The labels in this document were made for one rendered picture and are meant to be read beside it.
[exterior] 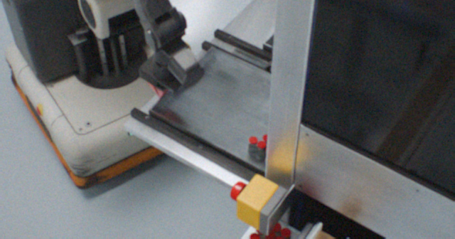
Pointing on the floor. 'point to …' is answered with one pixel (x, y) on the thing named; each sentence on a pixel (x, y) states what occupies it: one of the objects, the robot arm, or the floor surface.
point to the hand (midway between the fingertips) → (162, 94)
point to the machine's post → (289, 83)
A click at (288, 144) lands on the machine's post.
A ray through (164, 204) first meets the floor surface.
